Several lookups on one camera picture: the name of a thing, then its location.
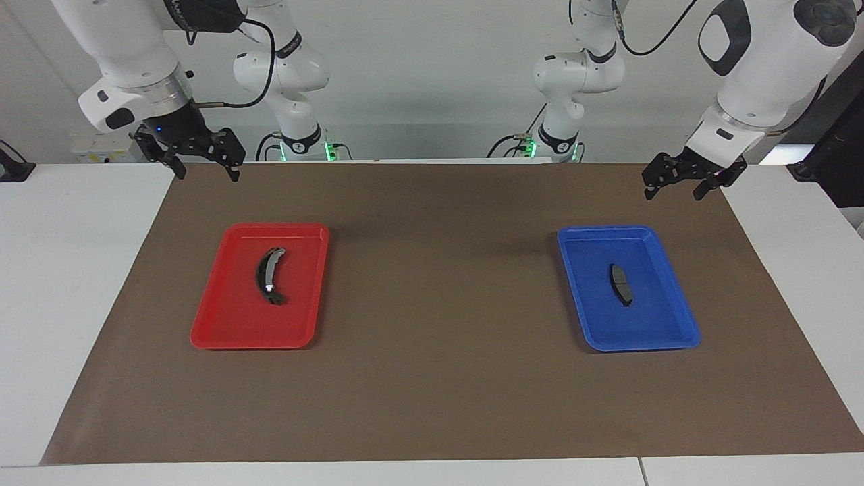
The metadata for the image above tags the black left base cable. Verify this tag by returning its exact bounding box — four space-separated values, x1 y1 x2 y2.
487 103 549 160

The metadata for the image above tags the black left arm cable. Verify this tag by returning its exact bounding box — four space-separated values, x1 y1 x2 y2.
570 0 828 132

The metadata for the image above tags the red plastic tray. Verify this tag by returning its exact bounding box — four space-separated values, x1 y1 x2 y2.
190 223 331 350

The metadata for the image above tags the white power strip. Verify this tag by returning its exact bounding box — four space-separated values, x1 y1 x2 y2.
70 131 146 163

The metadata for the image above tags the blue plastic tray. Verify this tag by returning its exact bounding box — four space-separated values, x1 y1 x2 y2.
557 225 701 353

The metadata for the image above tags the large black equipment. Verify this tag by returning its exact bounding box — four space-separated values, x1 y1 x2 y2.
786 66 864 210

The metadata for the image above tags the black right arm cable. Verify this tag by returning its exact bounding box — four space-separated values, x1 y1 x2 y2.
186 17 277 109

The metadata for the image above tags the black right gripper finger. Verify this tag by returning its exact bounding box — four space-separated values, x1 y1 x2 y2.
134 132 188 181
209 128 246 183

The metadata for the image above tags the black right base cable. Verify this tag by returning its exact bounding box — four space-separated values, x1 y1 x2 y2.
255 132 283 163

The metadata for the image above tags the small black clamp device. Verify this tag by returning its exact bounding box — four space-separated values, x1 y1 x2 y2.
0 138 36 183

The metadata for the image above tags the brown table mat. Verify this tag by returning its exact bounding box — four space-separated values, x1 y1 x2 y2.
40 162 864 466

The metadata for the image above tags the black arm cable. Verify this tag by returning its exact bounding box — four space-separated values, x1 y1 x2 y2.
186 17 277 109
570 0 828 132

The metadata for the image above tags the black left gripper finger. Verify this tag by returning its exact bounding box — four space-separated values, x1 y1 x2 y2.
641 153 683 202
693 165 747 202

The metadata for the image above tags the long curved brake shoe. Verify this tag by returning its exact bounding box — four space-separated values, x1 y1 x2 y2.
254 247 288 306

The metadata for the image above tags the black base cable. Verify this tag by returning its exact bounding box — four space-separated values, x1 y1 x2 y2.
487 103 549 160
255 132 283 163

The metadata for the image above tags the small dark brake pad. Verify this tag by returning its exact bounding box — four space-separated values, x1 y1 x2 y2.
610 263 635 307

